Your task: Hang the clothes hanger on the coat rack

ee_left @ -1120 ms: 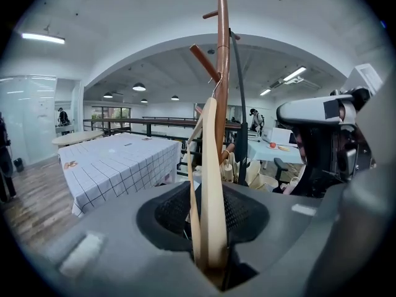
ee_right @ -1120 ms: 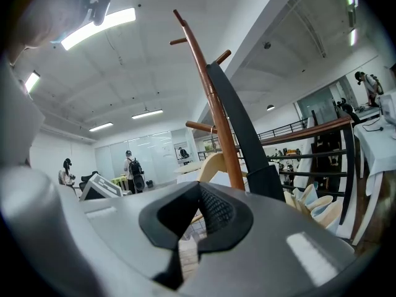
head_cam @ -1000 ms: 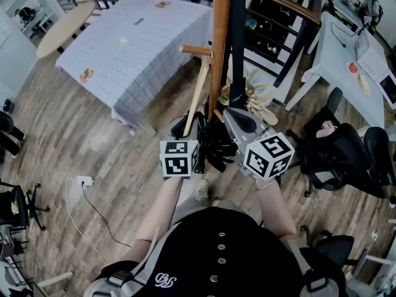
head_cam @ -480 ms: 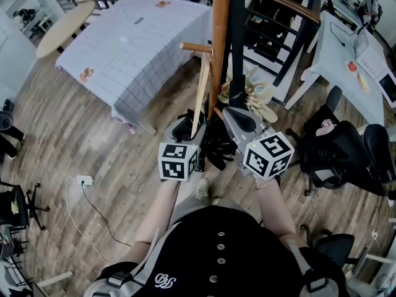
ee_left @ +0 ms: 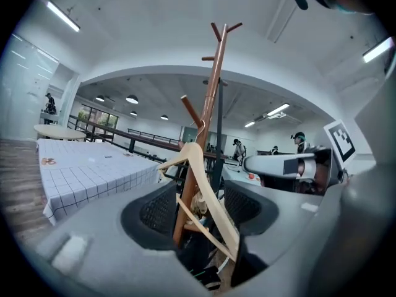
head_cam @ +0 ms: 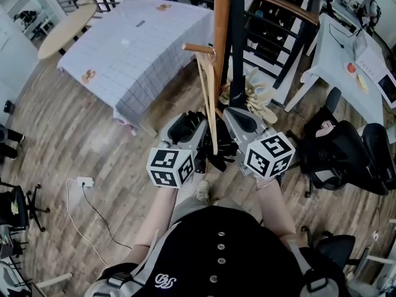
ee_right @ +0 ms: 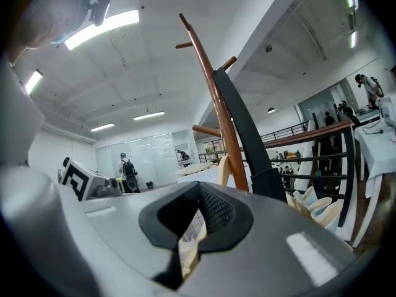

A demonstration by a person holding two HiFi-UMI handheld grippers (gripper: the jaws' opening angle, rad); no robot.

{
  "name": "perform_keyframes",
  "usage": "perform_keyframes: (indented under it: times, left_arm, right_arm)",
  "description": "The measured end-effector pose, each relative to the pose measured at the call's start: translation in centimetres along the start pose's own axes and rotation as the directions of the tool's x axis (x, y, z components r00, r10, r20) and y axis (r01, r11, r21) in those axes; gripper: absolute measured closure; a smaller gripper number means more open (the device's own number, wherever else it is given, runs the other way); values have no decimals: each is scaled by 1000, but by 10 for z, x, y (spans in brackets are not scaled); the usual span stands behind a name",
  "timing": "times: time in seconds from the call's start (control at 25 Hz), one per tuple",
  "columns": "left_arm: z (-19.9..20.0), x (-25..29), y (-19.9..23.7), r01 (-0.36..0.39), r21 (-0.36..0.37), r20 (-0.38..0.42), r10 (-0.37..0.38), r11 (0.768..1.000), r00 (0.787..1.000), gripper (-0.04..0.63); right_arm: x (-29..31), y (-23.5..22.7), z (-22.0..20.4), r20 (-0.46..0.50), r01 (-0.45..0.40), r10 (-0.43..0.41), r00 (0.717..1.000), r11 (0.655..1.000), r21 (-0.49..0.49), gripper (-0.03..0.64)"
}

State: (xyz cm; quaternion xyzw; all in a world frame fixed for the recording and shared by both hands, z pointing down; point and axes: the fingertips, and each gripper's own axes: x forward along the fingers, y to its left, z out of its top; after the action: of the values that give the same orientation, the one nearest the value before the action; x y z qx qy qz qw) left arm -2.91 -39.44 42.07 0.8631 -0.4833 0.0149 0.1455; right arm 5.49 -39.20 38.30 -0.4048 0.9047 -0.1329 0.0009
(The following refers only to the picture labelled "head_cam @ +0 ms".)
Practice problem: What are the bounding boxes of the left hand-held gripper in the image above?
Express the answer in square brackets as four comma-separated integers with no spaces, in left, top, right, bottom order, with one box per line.
[146,113,209,189]

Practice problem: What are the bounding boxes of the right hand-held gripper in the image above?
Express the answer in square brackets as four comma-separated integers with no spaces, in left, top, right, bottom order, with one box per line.
[223,108,296,179]

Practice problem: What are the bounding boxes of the wooden hanger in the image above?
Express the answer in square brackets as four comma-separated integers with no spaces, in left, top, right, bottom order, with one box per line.
[196,45,221,156]

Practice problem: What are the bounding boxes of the wooden coat rack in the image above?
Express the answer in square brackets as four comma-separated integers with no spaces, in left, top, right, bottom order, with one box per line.
[181,0,262,117]

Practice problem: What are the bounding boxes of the person's right forearm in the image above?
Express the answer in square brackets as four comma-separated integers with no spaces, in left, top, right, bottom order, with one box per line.
[256,178,298,236]

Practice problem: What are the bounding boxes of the person's left forearm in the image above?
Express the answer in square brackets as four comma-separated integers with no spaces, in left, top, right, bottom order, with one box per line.
[133,186,177,250]

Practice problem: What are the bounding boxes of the cream folded umbrella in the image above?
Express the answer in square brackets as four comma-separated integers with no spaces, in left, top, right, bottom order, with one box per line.
[244,66,279,124]

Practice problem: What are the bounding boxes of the black folded umbrella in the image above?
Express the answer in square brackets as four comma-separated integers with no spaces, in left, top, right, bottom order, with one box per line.
[185,110,241,173]

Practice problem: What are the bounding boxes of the person's beige shoe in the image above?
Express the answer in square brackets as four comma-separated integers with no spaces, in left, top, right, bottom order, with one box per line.
[196,180,211,204]

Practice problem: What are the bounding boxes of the pink object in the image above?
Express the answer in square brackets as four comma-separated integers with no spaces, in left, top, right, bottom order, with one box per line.
[316,119,337,137]

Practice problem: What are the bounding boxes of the long black umbrella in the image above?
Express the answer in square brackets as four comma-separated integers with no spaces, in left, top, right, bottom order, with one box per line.
[230,0,247,110]

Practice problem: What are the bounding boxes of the black office chair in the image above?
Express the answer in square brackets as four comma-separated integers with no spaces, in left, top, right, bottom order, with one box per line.
[286,87,396,197]

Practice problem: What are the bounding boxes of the table with checked tablecloth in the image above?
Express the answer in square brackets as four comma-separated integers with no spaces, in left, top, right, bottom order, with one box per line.
[57,0,215,129]

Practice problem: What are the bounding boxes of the white desk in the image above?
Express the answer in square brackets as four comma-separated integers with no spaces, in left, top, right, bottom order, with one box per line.
[284,12,396,126]

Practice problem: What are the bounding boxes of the person's black shirt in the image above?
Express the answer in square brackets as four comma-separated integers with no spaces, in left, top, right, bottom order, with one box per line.
[101,205,346,297]

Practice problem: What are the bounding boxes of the plate with red food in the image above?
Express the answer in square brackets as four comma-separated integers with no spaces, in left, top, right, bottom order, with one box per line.
[343,62,358,79]

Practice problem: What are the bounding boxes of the yellow food item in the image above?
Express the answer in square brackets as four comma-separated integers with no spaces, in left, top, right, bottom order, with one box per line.
[355,74,371,95]

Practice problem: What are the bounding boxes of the white paper booklet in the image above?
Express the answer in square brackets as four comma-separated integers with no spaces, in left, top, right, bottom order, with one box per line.
[354,46,391,83]

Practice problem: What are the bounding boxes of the clear plastic container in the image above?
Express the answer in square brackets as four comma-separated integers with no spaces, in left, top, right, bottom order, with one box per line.
[352,34,369,58]

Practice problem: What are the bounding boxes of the black swivel chair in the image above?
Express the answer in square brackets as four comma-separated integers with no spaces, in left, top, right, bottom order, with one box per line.
[301,226,357,270]
[0,178,51,233]

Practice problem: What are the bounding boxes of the round wooden table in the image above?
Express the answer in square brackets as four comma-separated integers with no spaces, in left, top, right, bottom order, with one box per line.
[37,2,98,60]

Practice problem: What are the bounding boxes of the black power cable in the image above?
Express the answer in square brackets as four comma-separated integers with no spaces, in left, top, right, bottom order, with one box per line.
[81,186,133,249]

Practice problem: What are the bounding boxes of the thin black desk cable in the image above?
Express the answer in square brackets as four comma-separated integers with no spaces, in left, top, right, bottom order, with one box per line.
[328,22,363,49]

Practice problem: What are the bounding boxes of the white power strip with cable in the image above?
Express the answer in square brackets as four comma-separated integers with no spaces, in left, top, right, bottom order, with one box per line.
[66,178,109,267]

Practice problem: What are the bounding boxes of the person's gray harness straps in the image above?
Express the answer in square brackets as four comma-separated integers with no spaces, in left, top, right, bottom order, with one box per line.
[82,221,329,297]

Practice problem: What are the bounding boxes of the white furniture frame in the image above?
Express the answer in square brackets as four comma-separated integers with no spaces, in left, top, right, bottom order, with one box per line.
[30,272,74,297]

